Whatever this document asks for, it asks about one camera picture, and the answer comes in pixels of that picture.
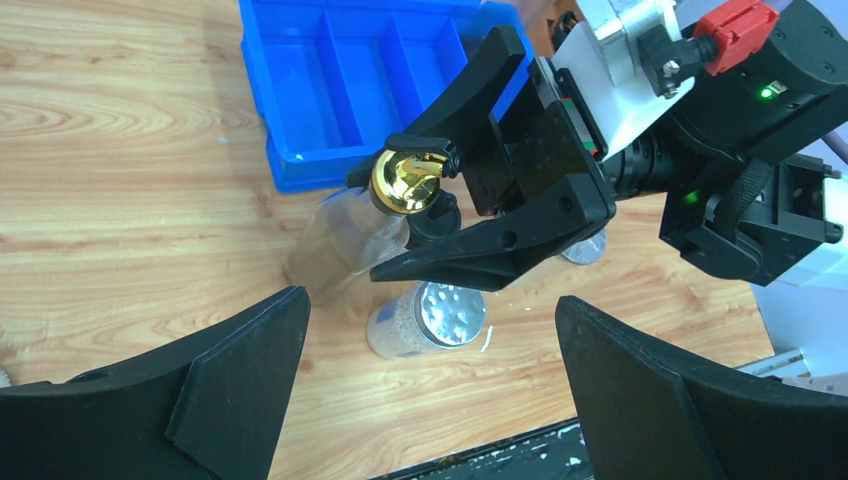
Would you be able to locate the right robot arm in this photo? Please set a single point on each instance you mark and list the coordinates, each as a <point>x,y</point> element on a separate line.
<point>715,115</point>

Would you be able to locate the glass oil bottle gold spout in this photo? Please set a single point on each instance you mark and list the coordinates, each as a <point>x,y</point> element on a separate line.
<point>365,223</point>

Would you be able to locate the black lid seasoning jar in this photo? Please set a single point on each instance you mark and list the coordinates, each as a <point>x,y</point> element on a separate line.
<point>440,219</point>

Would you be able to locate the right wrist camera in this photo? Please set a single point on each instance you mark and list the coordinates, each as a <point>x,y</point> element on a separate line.
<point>631,61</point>

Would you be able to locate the blue label shaker jar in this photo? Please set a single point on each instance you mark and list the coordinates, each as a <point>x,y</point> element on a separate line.
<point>430,317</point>

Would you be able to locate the silver lid powder jar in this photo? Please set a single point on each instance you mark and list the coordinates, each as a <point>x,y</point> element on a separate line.
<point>588,251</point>

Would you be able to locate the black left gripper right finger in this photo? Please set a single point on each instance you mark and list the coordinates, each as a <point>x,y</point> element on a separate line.
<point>651,410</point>

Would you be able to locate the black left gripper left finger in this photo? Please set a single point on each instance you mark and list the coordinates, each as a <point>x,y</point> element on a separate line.
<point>210,405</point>

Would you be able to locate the blue plastic divided bin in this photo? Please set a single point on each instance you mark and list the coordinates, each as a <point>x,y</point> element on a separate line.
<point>332,79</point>

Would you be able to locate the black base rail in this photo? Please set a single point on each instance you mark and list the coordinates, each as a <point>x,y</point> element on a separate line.
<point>555,451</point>

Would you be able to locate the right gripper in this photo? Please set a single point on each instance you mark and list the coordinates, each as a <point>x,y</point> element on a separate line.
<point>546,133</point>

